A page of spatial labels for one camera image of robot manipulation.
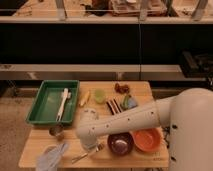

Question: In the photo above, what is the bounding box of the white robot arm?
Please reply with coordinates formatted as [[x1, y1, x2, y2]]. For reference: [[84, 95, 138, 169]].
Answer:
[[76, 88, 213, 171]]

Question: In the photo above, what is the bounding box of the small green cup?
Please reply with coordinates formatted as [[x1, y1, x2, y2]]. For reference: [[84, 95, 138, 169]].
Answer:
[[94, 89, 106, 104]]

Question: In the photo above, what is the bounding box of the light blue cloth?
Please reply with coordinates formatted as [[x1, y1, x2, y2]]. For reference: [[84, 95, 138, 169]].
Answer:
[[35, 143, 69, 171]]

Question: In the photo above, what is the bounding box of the yellow banana toy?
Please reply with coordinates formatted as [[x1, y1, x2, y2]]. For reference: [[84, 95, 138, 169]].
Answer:
[[79, 91, 90, 107]]

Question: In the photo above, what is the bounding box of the metal fork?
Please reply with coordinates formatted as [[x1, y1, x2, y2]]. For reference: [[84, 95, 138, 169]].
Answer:
[[71, 143, 105, 164]]

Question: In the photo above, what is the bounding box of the purple bowl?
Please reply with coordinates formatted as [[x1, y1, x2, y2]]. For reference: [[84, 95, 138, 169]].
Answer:
[[107, 132, 134, 156]]

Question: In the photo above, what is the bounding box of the white plastic utensil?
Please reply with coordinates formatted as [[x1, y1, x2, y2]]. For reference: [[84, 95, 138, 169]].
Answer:
[[56, 88, 71, 122]]

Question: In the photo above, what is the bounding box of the small metal cup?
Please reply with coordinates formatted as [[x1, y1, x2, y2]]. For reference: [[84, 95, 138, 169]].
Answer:
[[49, 125, 64, 141]]

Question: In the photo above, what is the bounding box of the brown toy food cluster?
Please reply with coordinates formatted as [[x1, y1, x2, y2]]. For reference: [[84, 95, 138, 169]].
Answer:
[[114, 83, 130, 94]]

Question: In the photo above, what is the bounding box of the black box on shelf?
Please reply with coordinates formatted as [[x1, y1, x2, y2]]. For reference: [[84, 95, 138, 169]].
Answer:
[[179, 51, 213, 78]]

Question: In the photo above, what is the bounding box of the wooden table board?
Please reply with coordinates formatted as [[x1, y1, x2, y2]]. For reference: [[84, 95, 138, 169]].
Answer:
[[19, 81, 168, 171]]

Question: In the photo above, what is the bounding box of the green plastic tray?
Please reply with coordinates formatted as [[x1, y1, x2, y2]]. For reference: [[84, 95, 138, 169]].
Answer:
[[26, 80, 80, 125]]

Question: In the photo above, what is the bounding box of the green and blue toy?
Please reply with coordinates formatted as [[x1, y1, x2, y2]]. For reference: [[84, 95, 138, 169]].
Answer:
[[120, 94, 138, 110]]

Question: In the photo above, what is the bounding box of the striped dark sponge block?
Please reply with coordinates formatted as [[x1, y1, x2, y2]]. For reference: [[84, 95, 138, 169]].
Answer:
[[106, 99, 122, 115]]

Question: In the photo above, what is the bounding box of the orange bowl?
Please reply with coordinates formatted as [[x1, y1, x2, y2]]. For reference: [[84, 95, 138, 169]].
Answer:
[[132, 128, 161, 152]]

